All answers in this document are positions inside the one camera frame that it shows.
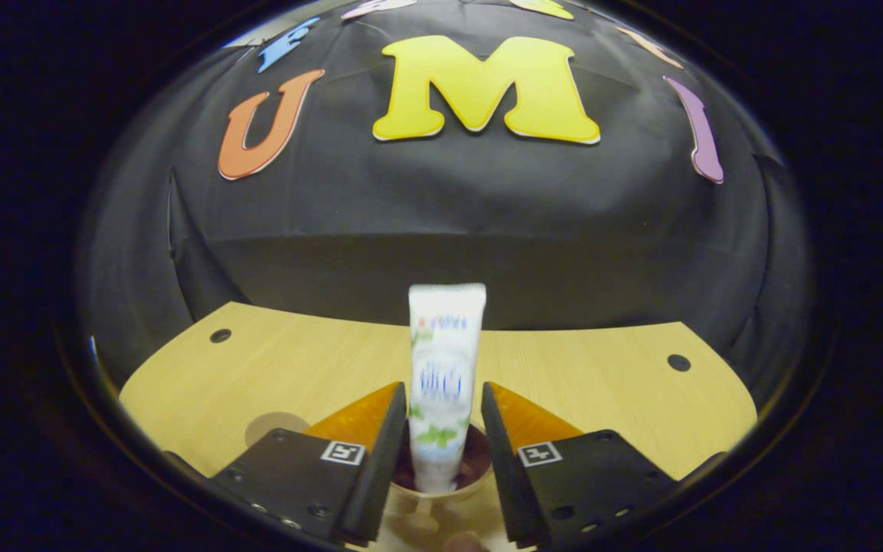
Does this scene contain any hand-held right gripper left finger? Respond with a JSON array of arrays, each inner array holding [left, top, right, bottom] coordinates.
[[208, 381, 409, 547]]

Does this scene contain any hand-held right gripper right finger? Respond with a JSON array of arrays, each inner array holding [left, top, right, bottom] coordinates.
[[481, 381, 680, 549]]

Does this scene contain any beige cup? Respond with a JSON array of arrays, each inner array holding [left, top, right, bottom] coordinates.
[[384, 418, 497, 552]]

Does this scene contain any round brown coaster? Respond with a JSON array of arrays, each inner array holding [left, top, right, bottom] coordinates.
[[245, 411, 312, 447]]

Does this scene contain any white toothpaste tube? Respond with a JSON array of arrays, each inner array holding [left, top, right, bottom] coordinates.
[[408, 283, 487, 493]]

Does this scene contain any wooden desktop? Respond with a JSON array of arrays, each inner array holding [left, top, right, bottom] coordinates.
[[118, 301, 758, 552]]

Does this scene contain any black backdrop cloth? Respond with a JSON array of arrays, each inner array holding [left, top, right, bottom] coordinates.
[[77, 0, 814, 407]]

